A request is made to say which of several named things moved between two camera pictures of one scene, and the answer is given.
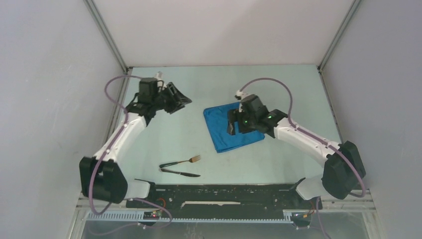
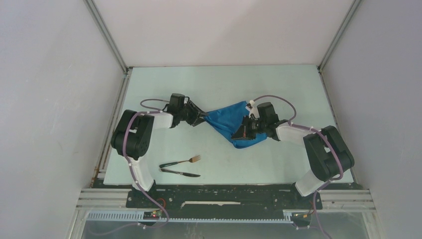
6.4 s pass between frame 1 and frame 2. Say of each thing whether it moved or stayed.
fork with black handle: stayed
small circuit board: stayed
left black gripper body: moved
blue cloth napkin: moved
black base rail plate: stayed
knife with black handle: stayed
